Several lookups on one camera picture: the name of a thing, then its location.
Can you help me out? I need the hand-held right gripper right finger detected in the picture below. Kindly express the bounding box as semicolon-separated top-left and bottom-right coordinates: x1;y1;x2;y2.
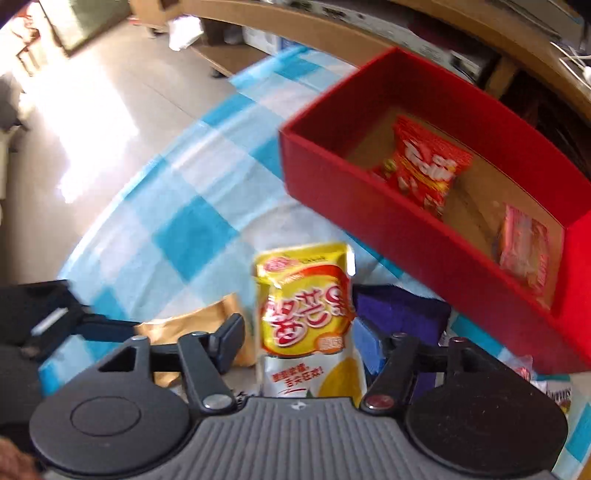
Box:
353;318;477;414

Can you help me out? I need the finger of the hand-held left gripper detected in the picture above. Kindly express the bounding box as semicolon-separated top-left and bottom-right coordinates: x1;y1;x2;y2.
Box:
69;311;140;345

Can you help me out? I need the red snack packet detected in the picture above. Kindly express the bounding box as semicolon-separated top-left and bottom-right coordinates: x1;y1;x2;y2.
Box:
372;115;474;217

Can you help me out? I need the yellow snack packet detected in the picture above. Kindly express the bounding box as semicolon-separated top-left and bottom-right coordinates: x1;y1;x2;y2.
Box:
255;242;368;403

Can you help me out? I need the wooden desk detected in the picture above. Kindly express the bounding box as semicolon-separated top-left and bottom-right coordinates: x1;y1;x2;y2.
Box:
180;0;591;99

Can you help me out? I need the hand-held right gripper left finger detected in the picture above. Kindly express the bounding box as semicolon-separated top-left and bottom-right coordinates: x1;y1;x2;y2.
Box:
98;313;246;414

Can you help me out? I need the white plastic bag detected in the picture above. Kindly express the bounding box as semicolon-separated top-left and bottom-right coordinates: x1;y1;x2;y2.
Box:
167;16;206;51

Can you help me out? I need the blue white checked cloth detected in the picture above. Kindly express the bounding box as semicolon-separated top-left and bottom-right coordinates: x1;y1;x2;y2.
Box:
39;46;591;480

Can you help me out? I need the tan snack packet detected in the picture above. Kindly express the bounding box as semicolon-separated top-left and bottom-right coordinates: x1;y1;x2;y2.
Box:
134;292;257;388

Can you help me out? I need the purple snack packet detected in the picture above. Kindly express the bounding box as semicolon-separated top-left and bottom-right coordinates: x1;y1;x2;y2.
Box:
353;284;452;394

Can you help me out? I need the small white snack packet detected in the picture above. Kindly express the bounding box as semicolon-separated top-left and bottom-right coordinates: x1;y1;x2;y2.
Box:
510;353;573;416

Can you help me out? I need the pink snack packet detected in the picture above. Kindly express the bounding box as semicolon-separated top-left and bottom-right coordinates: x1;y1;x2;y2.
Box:
496;203;552;297

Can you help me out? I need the brown cardboard box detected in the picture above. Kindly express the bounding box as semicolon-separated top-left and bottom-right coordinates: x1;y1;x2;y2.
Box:
129;0;185;33

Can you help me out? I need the red cardboard box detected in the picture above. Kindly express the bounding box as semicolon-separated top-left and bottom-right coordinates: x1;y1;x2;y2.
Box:
279;46;591;377

